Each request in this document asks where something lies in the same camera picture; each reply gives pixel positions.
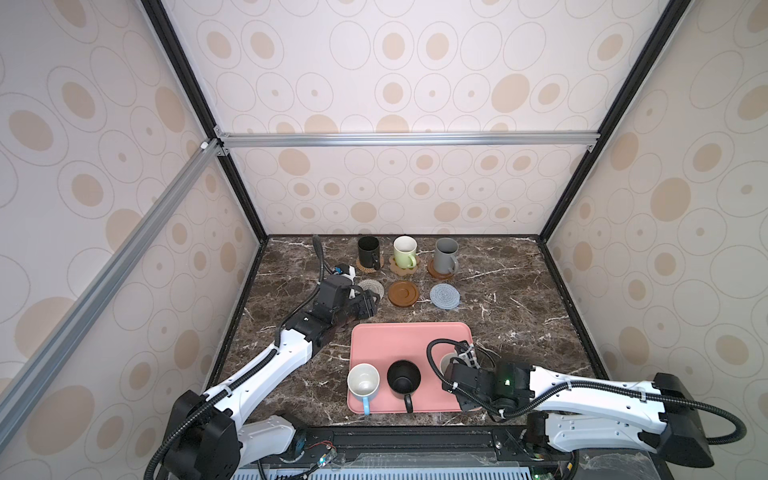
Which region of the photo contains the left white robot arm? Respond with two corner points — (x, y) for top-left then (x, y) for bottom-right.
(143, 286), (381, 479)

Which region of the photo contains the blue mug white inside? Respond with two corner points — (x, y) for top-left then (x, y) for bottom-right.
(347, 363), (381, 416)

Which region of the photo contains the black mug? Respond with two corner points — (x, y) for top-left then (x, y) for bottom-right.
(387, 360), (421, 414)
(357, 236), (381, 264)

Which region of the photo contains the horizontal aluminium rail back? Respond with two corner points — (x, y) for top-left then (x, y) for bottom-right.
(219, 130), (600, 150)

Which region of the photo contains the cork paw print coaster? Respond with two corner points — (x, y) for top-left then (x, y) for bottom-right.
(389, 256), (420, 277)

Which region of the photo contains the pink mug white inside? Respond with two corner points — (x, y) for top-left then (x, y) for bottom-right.
(439, 352), (464, 377)

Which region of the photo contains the brown wooden round coaster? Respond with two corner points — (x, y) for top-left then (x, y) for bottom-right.
(427, 260), (454, 280)

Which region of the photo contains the pink plastic tray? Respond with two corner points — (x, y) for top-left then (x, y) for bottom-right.
(350, 322), (472, 414)

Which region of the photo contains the black corner frame post left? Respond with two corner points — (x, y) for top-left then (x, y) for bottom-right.
(139, 0), (269, 244)

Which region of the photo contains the grey mug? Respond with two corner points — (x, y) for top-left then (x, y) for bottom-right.
(433, 238), (459, 275)

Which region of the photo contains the green mug white inside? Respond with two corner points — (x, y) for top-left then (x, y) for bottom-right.
(393, 235), (418, 269)

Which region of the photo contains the light blue woven coaster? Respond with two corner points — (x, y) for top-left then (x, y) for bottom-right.
(429, 283), (461, 310)

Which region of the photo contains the woven rattan coaster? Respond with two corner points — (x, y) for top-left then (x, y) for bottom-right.
(356, 258), (382, 274)

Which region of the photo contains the black corner frame post right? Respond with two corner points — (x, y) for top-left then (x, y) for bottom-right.
(538, 0), (694, 244)

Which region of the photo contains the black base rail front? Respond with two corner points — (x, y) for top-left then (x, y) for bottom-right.
(239, 423), (673, 480)

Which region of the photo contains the black corner frame post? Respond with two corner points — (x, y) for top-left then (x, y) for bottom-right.
(538, 0), (694, 244)
(139, 0), (269, 244)

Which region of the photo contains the small brown wooden coaster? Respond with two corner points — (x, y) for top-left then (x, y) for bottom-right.
(387, 280), (420, 308)

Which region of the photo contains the diagonal aluminium rail left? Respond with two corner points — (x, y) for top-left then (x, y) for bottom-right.
(0, 139), (223, 451)

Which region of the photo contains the white grey round coaster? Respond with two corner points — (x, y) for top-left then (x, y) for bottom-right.
(358, 279), (385, 299)

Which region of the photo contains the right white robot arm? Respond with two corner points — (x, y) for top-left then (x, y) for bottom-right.
(436, 360), (747, 468)

